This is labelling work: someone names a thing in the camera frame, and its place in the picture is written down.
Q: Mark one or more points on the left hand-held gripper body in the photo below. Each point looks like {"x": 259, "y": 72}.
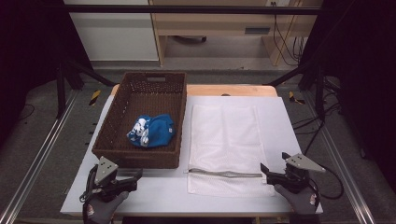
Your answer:
{"x": 106, "y": 169}

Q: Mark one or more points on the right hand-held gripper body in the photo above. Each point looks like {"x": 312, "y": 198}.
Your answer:
{"x": 299, "y": 177}

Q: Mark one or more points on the blue white printed garment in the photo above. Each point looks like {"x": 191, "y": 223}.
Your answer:
{"x": 158, "y": 129}

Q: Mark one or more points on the white mesh laundry bag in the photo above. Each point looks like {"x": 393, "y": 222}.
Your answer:
{"x": 224, "y": 137}

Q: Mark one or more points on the brown wicker basket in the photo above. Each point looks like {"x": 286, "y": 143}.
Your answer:
{"x": 137, "y": 102}

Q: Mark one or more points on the person's right hand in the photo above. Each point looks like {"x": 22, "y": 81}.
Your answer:
{"x": 302, "y": 202}

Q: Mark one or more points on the person's left hand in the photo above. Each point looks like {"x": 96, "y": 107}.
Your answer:
{"x": 99, "y": 211}

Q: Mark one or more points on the yellow black tape marker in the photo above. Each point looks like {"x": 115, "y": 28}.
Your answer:
{"x": 95, "y": 97}
{"x": 292, "y": 97}

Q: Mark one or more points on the black metal stand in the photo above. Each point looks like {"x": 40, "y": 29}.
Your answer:
{"x": 319, "y": 93}
{"x": 61, "y": 93}

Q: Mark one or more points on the wooden table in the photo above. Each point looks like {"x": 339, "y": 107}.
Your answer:
{"x": 233, "y": 90}

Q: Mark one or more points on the black curtain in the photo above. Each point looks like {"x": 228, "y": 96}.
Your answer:
{"x": 25, "y": 46}
{"x": 367, "y": 62}

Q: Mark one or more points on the white cabinet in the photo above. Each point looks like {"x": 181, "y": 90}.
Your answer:
{"x": 115, "y": 37}

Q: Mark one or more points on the light wooden desk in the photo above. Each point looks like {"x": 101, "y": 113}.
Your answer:
{"x": 211, "y": 21}

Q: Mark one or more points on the aluminium floor rail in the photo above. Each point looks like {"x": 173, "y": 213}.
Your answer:
{"x": 37, "y": 158}
{"x": 342, "y": 174}

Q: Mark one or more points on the black metal frame bar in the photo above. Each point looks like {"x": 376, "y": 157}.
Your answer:
{"x": 186, "y": 9}

